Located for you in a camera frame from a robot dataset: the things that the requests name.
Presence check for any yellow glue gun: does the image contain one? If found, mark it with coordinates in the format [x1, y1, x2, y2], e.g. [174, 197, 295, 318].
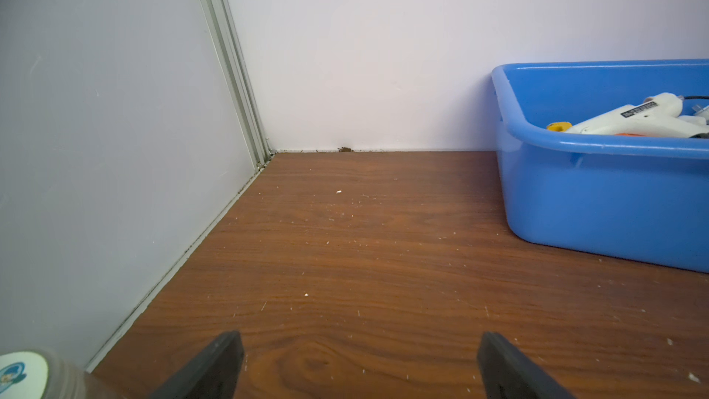
[547, 122, 572, 132]

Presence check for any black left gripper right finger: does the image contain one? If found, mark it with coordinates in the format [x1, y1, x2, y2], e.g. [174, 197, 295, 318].
[477, 332, 573, 399]

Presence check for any glass jar floral lid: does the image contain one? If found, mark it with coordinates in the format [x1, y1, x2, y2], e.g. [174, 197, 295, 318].
[1, 350, 123, 399]

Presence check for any blue plastic storage box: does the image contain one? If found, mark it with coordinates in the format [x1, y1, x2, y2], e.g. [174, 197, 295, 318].
[491, 59, 708, 272]

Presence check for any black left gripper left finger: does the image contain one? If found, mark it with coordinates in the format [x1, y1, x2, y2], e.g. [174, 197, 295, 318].
[150, 331, 245, 399]

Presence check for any small white red glue gun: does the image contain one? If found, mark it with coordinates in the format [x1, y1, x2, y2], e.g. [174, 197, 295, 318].
[559, 92, 708, 139]

